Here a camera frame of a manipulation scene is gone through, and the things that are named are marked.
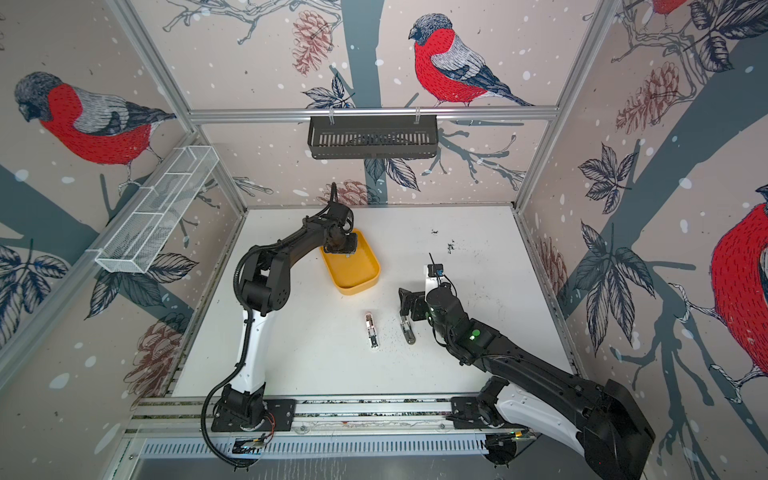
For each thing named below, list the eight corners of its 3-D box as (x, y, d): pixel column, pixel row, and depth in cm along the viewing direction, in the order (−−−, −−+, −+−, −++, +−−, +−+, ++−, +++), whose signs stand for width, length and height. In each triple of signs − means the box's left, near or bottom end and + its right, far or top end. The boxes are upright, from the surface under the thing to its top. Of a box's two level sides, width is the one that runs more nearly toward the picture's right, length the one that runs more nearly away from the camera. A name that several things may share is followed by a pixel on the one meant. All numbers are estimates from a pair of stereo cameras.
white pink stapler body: (370, 349, 86) (369, 343, 82) (364, 320, 92) (363, 314, 88) (379, 347, 86) (378, 341, 83) (372, 318, 92) (371, 311, 88)
